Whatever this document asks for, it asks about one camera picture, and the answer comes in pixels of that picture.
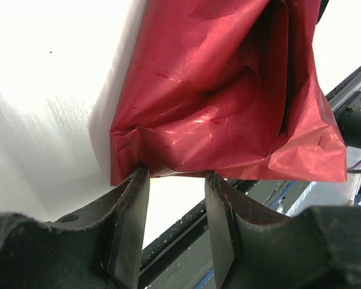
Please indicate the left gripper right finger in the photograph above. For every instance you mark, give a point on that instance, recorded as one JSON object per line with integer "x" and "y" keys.
{"x": 255, "y": 247}

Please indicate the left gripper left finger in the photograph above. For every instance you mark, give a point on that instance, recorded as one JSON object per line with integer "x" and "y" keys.
{"x": 97, "y": 246}

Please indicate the red wrapping paper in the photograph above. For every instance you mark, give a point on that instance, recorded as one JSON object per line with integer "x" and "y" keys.
{"x": 227, "y": 86}

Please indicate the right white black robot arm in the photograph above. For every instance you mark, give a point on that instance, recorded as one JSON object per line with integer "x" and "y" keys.
{"x": 337, "y": 51}

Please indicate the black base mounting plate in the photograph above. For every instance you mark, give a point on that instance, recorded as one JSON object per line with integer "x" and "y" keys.
{"x": 187, "y": 260}

